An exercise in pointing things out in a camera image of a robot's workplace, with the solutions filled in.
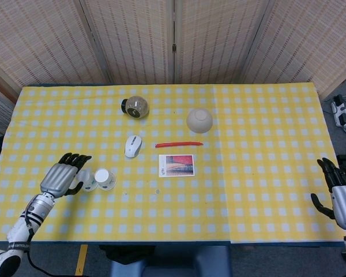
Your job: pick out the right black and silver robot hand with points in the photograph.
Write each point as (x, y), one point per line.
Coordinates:
(344, 205)

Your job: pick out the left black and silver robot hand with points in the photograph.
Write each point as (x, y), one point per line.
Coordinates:
(59, 180)

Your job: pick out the white paper cup blue flowers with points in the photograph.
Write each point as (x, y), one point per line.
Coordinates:
(105, 179)
(88, 183)

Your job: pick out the left white and silver robot arm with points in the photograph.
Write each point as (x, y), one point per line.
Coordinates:
(23, 228)

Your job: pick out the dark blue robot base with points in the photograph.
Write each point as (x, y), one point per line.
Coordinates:
(176, 262)

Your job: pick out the white and grey computer mouse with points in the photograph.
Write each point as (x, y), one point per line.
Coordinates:
(133, 146)

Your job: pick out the yellow floor tape strip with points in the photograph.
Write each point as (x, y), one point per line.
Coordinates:
(81, 259)

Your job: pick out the white power strip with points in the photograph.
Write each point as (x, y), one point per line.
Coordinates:
(340, 114)

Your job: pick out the yellow white checked tablecloth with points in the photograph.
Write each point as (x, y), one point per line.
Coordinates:
(248, 187)

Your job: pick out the round glass jar black lid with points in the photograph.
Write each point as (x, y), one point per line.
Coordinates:
(137, 106)

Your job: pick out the postcard with red picture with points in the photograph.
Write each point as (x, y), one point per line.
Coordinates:
(177, 165)

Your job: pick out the red stick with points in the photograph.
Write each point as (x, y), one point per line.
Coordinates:
(178, 144)

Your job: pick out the beige upturned bowl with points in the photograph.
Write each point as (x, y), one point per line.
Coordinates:
(199, 120)

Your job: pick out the woven folding screen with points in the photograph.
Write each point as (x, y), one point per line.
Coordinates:
(132, 37)

